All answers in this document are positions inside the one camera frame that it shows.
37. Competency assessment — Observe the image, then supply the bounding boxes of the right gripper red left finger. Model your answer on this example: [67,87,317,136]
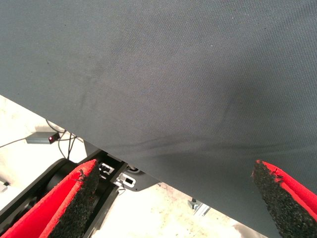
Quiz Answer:
[0,159,101,238]

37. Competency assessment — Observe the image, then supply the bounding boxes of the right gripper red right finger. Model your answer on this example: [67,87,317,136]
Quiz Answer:
[252,159,317,238]

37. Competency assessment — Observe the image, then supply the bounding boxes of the grey box with red light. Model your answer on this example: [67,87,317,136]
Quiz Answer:
[25,131,60,145]

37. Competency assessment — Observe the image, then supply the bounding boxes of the dark grey table cloth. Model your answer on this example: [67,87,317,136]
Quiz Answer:
[0,0,317,238]

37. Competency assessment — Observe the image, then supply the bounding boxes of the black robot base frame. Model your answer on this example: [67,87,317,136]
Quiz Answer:
[0,140,161,238]

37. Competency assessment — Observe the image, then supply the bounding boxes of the thin black floor cable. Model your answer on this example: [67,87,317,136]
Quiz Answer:
[45,119,84,160]

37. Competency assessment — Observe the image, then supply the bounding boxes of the thin grey floor cable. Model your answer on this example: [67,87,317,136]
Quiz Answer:
[0,138,28,149]

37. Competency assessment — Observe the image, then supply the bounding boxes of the small metal bracket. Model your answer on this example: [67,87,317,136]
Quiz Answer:
[187,198,211,217]

